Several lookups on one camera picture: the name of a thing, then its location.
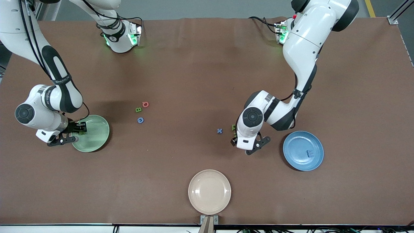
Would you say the light green round plate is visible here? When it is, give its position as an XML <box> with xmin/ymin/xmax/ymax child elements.
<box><xmin>72</xmin><ymin>115</ymin><xmax>110</xmax><ymax>153</ymax></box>

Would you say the blue round plate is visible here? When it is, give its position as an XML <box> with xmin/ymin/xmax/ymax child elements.
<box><xmin>283</xmin><ymin>131</ymin><xmax>324</xmax><ymax>172</ymax></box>

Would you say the beige round plate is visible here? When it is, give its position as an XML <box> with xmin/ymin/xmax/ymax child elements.
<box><xmin>188</xmin><ymin>170</ymin><xmax>232</xmax><ymax>215</ymax></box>

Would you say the brown table cover mat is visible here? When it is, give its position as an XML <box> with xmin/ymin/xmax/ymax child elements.
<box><xmin>0</xmin><ymin>17</ymin><xmax>414</xmax><ymax>226</ymax></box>

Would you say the silver base connector box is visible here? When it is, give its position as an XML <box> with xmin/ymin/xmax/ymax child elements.
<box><xmin>128</xmin><ymin>23</ymin><xmax>143</xmax><ymax>46</ymax></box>
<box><xmin>274</xmin><ymin>22</ymin><xmax>289</xmax><ymax>44</ymax></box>

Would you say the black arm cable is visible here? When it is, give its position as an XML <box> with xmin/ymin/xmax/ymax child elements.
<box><xmin>18</xmin><ymin>0</ymin><xmax>90</xmax><ymax>122</ymax></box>
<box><xmin>279</xmin><ymin>73</ymin><xmax>300</xmax><ymax>129</ymax></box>

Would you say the black base cable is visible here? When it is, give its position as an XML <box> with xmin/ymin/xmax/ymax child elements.
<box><xmin>87</xmin><ymin>0</ymin><xmax>143</xmax><ymax>29</ymax></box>
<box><xmin>248</xmin><ymin>16</ymin><xmax>279</xmax><ymax>34</ymax></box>

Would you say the aluminium frame profile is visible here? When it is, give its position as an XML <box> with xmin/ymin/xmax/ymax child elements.
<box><xmin>387</xmin><ymin>0</ymin><xmax>414</xmax><ymax>25</ymax></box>

